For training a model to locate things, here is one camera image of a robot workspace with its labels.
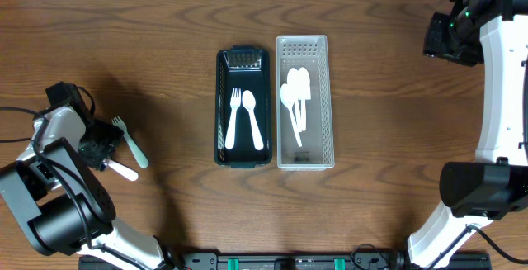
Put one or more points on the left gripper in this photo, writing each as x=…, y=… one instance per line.
x=104, y=139

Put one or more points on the white plastic spoon group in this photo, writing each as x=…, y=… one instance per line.
x=249, y=103

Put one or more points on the white plastic fork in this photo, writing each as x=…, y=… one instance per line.
x=121, y=169
x=235, y=102
x=138, y=154

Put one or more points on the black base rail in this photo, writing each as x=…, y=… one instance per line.
x=360, y=260

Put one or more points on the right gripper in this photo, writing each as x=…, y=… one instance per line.
x=440, y=46

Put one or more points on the clear plastic basket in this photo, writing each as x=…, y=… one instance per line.
x=317, y=150

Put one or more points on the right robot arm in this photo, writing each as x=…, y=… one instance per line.
x=492, y=33

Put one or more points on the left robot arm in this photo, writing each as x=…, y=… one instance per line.
x=55, y=197

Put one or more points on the dark green plastic basket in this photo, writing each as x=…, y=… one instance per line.
x=247, y=68

